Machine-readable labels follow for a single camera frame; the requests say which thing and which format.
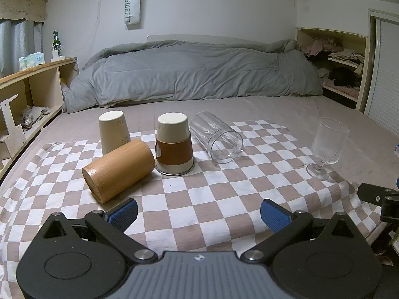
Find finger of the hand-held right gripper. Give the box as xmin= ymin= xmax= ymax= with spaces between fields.
xmin=357 ymin=183 xmax=399 ymax=222

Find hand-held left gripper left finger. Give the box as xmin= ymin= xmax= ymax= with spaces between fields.
xmin=40 ymin=198 xmax=158 ymax=264

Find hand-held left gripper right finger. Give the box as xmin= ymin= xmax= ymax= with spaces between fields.
xmin=241 ymin=198 xmax=360 ymax=263

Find bamboo wooden cup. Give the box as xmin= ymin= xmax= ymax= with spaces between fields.
xmin=82 ymin=139 xmax=156 ymax=204

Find plain cream cup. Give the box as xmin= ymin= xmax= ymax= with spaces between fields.
xmin=99 ymin=110 xmax=131 ymax=156

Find white cup with brown sleeve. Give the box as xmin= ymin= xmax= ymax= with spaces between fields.
xmin=155 ymin=112 xmax=195 ymax=176

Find brown white checkered cloth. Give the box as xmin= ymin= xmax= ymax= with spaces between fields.
xmin=0 ymin=120 xmax=380 ymax=287

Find ribbed stemmed glass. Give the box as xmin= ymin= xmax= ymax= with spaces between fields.
xmin=306 ymin=117 xmax=350 ymax=181

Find clear glass tumbler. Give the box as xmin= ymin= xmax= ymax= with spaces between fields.
xmin=190 ymin=111 xmax=244 ymax=164

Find dark clothes pile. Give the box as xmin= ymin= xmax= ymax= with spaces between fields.
xmin=328 ymin=68 xmax=363 ymax=88

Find white louvered door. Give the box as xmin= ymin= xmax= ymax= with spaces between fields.
xmin=363 ymin=8 xmax=399 ymax=132

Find crumpled grey cloth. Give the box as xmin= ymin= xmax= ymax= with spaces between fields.
xmin=17 ymin=105 xmax=52 ymax=130

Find folded beige clothes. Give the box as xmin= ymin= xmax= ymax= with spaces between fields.
xmin=328 ymin=50 xmax=366 ymax=70

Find light wooden stand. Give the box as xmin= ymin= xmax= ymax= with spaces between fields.
xmin=0 ymin=94 xmax=26 ymax=160

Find pink clothes pile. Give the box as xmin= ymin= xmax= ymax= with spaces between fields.
xmin=300 ymin=36 xmax=344 ymax=58

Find grey duvet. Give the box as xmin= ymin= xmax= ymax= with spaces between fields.
xmin=62 ymin=39 xmax=323 ymax=114

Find wooden bedside shelf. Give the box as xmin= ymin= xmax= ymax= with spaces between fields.
xmin=0 ymin=57 xmax=79 ymax=179

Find wooden closet shelf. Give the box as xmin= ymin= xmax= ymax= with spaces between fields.
xmin=295 ymin=27 xmax=375 ymax=113

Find tissue packet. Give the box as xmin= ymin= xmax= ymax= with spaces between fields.
xmin=18 ymin=52 xmax=45 ymax=71

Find grey curtain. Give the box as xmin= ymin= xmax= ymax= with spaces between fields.
xmin=0 ymin=19 xmax=43 ymax=79

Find white hanging fabric bag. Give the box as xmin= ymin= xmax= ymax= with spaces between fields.
xmin=119 ymin=0 xmax=143 ymax=30

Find brown paper banner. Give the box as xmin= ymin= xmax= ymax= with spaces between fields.
xmin=0 ymin=0 xmax=48 ymax=23

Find white hanging cable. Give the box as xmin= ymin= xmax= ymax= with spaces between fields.
xmin=60 ymin=0 xmax=103 ymax=51

